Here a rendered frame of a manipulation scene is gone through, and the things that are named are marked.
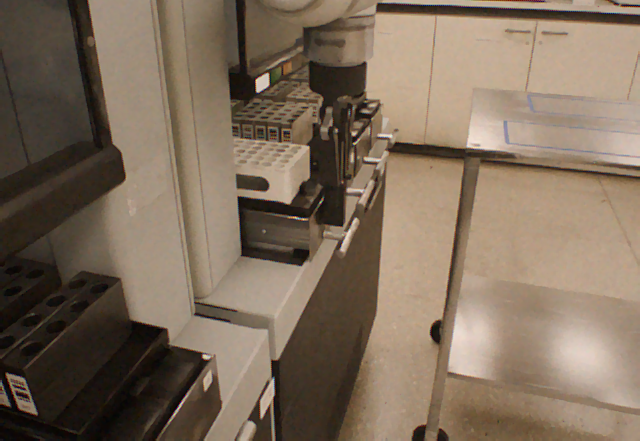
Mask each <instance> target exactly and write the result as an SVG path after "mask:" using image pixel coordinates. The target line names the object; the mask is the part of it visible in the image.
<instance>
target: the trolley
mask: <svg viewBox="0 0 640 441"><path fill-rule="evenodd" d="M480 159H486V160H495V161H505V162H515V163H524V164H534V165H543V166H553V167H562V168H571V169H581V170H589V171H599V172H609V173H617V174H627V175H635V176H640V101H628V100H615V99H603V98H600V97H587V96H572V95H559V94H544V93H530V92H517V91H516V90H502V89H488V88H473V91H472V99H471V107H470V115H469V124H468V132H467V140H466V149H465V157H464V164H463V172H462V179H461V186H460V193H459V200H458V208H457V215H456V222H455V229H454V238H453V245H452V252H451V259H450V266H449V274H448V281H447V288H446V295H445V302H444V310H443V313H442V318H441V319H437V320H435V321H434V322H433V323H432V324H431V327H430V335H431V337H432V338H433V340H435V341H436V342H438V343H440V347H439V354H438V361H437V365H436V368H435V376H434V383H433V390H432V397H431V404H430V411H429V417H428V418H427V425H421V426H418V427H417V428H416V429H415V430H414V432H413V436H412V441H449V436H448V434H447V433H446V431H444V430H443V429H442V428H440V427H439V424H440V413H441V406H442V400H443V393H444V387H445V380H446V377H448V378H453V379H457V380H462V381H466V382H471V383H476V384H480V385H485V386H487V385H490V386H494V387H499V388H503V389H508V390H513V391H516V392H521V393H526V394H530V395H539V396H544V397H548V398H552V399H557V400H562V401H566V402H571V403H572V402H574V403H579V404H584V405H588V406H593V407H596V408H601V409H604V408H606V409H610V410H614V411H619V412H623V413H628V414H636V415H640V301H635V300H629V299H623V298H618V297H613V298H611V297H605V296H599V295H594V294H588V293H582V292H576V291H570V290H564V289H558V288H552V287H546V286H540V285H534V284H522V283H516V282H510V281H504V280H498V279H491V278H485V277H479V276H473V275H467V274H463V270H464V263H465V257H466V250H467V244H468V237H469V230H470V223H471V217H472V210H473V204H474V197H475V191H476V184H477V178H478V171H479V165H480Z"/></svg>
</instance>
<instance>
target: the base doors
mask: <svg viewBox="0 0 640 441"><path fill-rule="evenodd" d="M375 18H376V21H375V26H374V45H373V56H372V57H371V58H370V59H369V60H367V61H366V62H367V76H366V88H365V90H364V91H365V92H366V99H371V100H381V104H383V103H384V115H383V118H390V132H389V134H390V135H392V133H393V131H394V130H395V129H399V130H400V133H399V135H398V137H397V139H396V142H406V143H417V144H424V141H425V144H428V145H437V146H446V147H456V148H465V149H466V140H467V132H468V124H469V115H470V107H471V99H472V91H473V88H488V89H502V90H516V91H517V92H530V93H544V94H559V95H572V96H587V97H600V98H603V99H615V100H628V101H640V26H631V25H602V24H596V23H572V22H546V21H543V20H538V21H534V20H509V19H485V18H482V17H455V16H421V15H389V14H386V13H375ZM435 18H436V26H435ZM536 22H537V25H536ZM535 27H536V30H535ZM434 28H435V33H436V36H435V33H434ZM507 29H509V30H521V31H526V30H529V31H531V33H511V32H505V30H507ZM375 30H376V31H386V32H393V35H382V34H375ZM543 30H545V31H554V32H556V33H563V32H566V33H569V35H568V36H567V35H557V34H541V31H543ZM535 35H536V36H535ZM434 38H435V46H434ZM474 38H490V39H495V42H473V41H474ZM534 38H535V41H534ZM527 41H529V42H530V44H529V45H526V44H525V43H526V42H527ZM539 41H542V45H539ZM533 44H534V47H533ZM433 49H434V56H433ZM532 49H533V52H532ZM531 54H532V57H531ZM432 59H433V66H432ZM530 60H531V63H530ZM636 62H637V63H636ZM529 65H530V68H529ZM634 68H635V69H634ZM431 69H432V76H431ZM528 71H529V74H528ZM527 76H528V79H527ZM430 79H431V86H430ZM526 81H527V84H526ZM525 87H526V90H525ZM429 90H430V96H429ZM628 93H629V94H628ZM428 100H429V106H428ZM427 110H428V116H427ZM426 120H427V126H426ZM425 131H426V136H425Z"/></svg>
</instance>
